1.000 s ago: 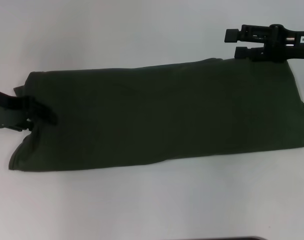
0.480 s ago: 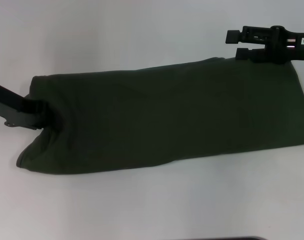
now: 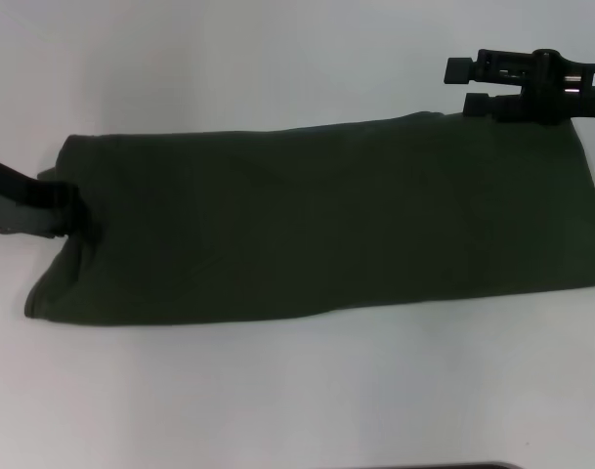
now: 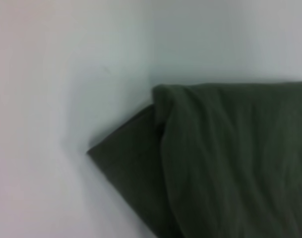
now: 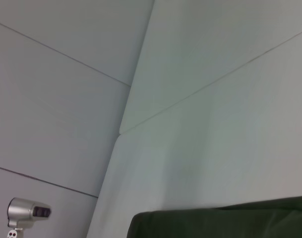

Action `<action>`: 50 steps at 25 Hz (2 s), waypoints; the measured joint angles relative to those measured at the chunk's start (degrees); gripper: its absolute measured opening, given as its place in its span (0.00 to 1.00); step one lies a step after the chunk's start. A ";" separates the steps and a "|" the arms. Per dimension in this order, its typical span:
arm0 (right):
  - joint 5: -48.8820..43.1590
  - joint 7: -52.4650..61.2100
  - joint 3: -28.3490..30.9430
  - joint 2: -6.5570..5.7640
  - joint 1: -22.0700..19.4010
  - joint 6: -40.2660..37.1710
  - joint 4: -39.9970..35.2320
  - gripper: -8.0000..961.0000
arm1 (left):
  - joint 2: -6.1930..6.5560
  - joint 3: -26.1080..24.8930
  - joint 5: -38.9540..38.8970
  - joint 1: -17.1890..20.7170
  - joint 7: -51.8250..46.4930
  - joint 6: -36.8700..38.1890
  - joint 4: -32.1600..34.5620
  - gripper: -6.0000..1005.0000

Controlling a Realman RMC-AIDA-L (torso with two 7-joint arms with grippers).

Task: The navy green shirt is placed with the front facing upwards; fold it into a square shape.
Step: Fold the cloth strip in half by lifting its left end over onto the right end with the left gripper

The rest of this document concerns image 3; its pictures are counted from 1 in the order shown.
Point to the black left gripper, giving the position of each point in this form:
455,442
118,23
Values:
18,200

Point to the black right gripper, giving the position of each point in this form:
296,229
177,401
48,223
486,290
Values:
565,88

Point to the dark green FREE! t-shirt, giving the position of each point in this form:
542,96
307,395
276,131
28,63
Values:
302,220

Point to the dark robot torso edge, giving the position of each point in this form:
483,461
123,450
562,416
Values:
385,466

